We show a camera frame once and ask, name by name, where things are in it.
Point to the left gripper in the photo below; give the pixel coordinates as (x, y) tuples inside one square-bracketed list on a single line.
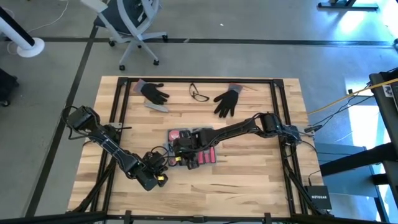
[(149, 180)]

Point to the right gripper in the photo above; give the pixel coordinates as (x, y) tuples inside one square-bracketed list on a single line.
[(202, 138)]

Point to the small pink tool piece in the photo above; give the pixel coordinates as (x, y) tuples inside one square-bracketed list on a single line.
[(207, 156)]

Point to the grey plastic tool case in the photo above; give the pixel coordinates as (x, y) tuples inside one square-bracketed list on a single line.
[(214, 146)]

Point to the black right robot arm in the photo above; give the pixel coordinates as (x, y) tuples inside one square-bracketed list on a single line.
[(242, 127)]

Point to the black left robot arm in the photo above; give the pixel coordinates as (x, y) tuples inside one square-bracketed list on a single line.
[(102, 140)]

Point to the black-framed safety glasses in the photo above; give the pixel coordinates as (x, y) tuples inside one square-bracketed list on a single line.
[(200, 98)]

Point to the black work glove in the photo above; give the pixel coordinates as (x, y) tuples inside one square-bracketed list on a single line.
[(154, 93), (228, 101)]

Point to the light grey mesh office chair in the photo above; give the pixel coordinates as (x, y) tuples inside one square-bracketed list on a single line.
[(136, 18)]

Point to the black bag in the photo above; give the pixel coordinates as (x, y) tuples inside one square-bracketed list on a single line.
[(6, 87)]

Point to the white tower fan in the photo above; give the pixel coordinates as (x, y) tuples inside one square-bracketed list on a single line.
[(18, 34)]

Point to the black stand base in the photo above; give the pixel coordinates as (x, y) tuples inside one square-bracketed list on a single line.
[(342, 5)]

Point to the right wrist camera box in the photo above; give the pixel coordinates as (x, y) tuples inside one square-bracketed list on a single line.
[(185, 144)]

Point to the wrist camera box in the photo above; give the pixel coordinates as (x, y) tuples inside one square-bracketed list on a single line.
[(185, 144), (154, 158)]

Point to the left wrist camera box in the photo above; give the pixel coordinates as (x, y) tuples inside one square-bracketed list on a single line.
[(154, 158)]

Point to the black metal table frame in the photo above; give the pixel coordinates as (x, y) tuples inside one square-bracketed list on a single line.
[(199, 80)]

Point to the black Netgear network switch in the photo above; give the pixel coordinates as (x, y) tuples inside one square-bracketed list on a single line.
[(318, 197)]

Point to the black workbench frame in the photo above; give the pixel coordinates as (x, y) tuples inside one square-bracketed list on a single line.
[(385, 109)]

